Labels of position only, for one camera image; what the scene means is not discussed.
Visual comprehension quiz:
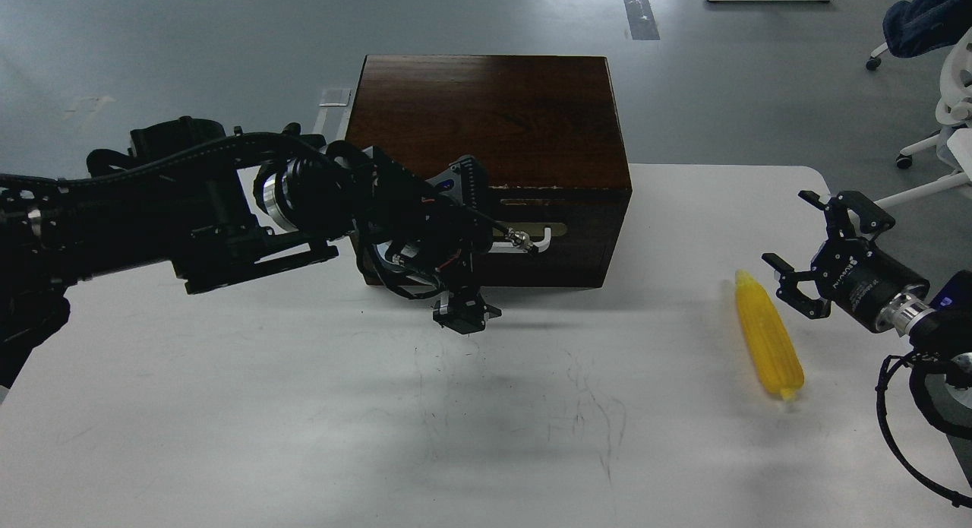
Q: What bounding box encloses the wooden drawer with white handle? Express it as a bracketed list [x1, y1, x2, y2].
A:
[493, 195, 617, 252]

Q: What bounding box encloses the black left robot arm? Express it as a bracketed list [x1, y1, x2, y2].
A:
[1, 116, 551, 390]

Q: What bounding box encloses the dark wooden drawer cabinet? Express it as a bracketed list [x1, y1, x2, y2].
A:
[345, 55, 633, 288]

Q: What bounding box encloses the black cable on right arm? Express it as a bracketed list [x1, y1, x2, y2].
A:
[875, 350, 972, 509]

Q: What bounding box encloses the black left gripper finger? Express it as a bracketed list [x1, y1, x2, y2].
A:
[433, 286, 503, 335]
[488, 219, 541, 255]

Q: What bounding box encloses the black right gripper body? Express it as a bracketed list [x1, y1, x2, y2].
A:
[811, 238, 930, 334]

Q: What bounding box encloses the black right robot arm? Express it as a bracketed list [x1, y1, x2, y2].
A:
[762, 190, 970, 388]

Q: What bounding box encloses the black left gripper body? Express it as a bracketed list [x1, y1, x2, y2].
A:
[351, 146, 495, 301]

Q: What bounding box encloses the white office chair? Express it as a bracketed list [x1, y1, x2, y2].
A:
[875, 30, 971, 209]

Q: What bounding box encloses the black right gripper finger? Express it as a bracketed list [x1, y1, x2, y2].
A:
[762, 252, 831, 320]
[798, 190, 896, 243]

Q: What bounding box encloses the dark blue cloth on chair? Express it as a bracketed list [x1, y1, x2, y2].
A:
[882, 0, 971, 58]

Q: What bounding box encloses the yellow corn cob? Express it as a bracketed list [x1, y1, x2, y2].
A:
[734, 269, 804, 401]

